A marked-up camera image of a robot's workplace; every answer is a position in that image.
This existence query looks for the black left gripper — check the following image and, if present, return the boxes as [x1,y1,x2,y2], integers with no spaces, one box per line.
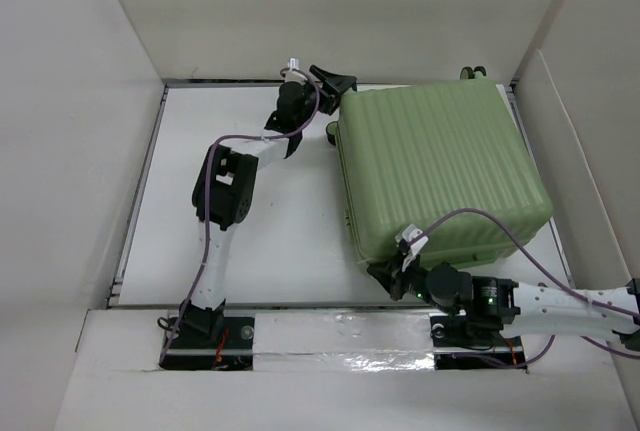
[296,68,356,129]

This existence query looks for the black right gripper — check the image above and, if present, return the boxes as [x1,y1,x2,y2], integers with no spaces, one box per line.
[365,252,458,318]

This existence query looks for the green suitcase with blue lining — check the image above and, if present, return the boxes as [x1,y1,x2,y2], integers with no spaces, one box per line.
[333,66,553,267]

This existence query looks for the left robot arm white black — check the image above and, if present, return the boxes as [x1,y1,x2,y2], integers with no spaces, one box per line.
[168,59,357,348]

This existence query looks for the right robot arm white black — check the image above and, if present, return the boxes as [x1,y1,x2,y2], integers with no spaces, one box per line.
[367,254,639,352]

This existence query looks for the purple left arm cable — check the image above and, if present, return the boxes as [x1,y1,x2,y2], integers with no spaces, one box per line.
[164,66,321,352]

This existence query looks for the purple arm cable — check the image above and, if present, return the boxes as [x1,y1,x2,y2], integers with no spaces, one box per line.
[164,66,321,352]
[414,208,640,368]

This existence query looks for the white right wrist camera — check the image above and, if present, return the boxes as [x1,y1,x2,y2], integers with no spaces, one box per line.
[395,224,429,258]

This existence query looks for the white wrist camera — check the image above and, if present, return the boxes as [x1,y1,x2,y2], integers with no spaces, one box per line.
[395,224,429,258]
[284,57,300,73]

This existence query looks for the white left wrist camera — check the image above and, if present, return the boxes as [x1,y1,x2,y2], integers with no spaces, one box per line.
[284,57,300,73]

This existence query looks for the metal base rail with foil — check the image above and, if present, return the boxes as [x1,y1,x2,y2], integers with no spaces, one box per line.
[158,308,526,373]

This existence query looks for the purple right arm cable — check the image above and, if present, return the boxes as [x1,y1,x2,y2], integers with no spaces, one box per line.
[414,208,640,368]

